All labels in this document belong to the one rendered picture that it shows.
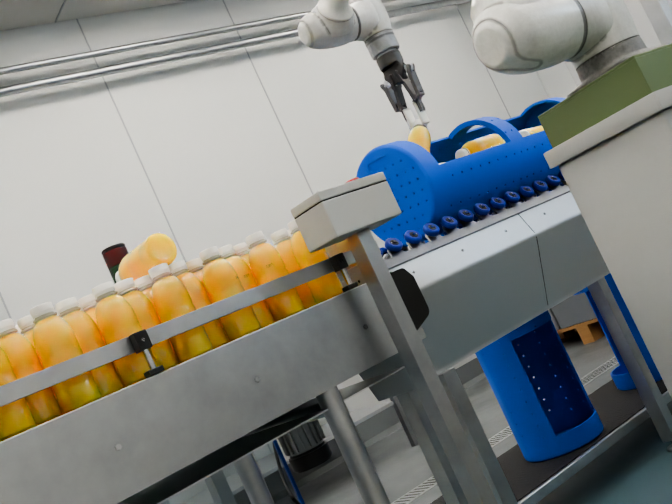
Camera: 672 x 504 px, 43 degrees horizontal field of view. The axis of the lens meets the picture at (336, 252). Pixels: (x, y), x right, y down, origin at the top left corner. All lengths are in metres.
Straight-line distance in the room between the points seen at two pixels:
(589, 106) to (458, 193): 0.53
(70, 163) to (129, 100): 0.64
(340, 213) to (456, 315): 0.58
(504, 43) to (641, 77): 0.28
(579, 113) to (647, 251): 0.33
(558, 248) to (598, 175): 0.63
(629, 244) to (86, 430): 1.19
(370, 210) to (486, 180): 0.71
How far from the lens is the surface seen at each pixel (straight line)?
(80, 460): 1.45
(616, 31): 2.01
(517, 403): 2.91
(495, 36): 1.84
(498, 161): 2.47
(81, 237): 5.48
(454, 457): 1.80
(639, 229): 1.95
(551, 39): 1.87
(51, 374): 1.48
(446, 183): 2.28
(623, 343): 3.00
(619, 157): 1.93
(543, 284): 2.50
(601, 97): 1.92
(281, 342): 1.67
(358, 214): 1.74
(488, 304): 2.28
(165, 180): 5.79
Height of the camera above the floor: 0.85
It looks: 4 degrees up
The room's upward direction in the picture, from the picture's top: 25 degrees counter-clockwise
